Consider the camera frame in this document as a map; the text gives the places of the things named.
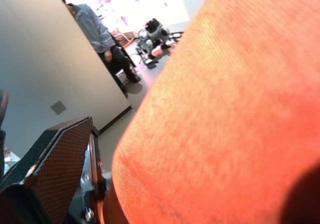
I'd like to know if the grey humanoid robot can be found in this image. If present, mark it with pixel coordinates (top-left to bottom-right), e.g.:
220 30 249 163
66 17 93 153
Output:
134 17 185 70

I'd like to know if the grey wall plate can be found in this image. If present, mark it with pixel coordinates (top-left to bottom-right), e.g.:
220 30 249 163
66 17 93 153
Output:
50 99 68 116

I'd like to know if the orange-red cloth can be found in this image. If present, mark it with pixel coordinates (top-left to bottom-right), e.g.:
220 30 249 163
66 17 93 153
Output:
101 0 320 224

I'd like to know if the person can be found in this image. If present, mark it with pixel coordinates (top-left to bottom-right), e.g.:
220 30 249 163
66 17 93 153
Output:
52 0 143 99

